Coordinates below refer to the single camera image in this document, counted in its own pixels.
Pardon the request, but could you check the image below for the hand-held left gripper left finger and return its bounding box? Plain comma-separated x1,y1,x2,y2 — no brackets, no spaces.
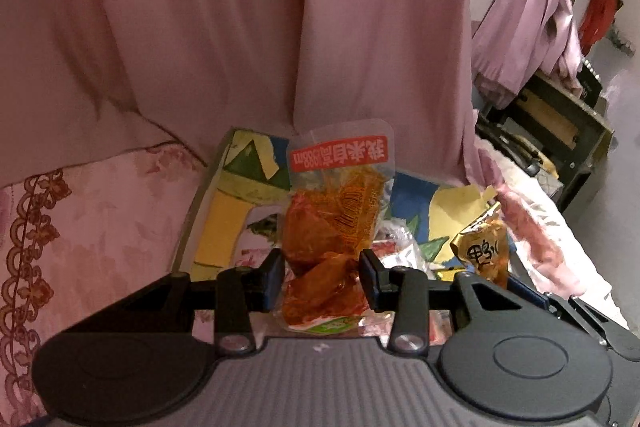
60,249,286,354

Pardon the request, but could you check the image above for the black chair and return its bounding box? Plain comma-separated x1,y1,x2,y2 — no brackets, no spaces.
474,121,547,175

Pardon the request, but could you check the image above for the red hanging garment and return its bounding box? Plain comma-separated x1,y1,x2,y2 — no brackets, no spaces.
580,0,624,54

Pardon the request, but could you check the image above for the cardboard box with colourful lining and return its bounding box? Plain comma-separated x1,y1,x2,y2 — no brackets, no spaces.
170,126,551,308

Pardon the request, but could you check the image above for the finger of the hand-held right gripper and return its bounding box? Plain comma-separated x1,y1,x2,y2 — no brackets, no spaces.
510,279,640,363

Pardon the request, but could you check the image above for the clear orange snack packet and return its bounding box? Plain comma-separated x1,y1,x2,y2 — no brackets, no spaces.
276,119,397,336

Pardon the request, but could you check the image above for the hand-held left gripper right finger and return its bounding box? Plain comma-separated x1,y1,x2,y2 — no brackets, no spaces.
360,248,546,354

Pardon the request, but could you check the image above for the gold brown snack packet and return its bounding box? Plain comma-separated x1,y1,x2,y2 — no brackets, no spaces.
449,201,512,289

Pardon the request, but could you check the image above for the black box on desk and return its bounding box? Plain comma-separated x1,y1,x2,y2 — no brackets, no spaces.
575,59,607,102

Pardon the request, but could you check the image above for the pink curtain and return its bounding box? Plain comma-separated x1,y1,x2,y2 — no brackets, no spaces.
0,0,502,188

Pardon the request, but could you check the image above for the pink floral bedsheet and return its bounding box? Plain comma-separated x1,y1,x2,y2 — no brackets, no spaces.
0,146,632,427

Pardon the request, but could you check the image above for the dark wooden desk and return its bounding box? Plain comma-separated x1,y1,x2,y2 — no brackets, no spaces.
474,71,617,214

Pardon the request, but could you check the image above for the hanging lilac garment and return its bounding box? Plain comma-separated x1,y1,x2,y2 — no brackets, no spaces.
471,0,584,108

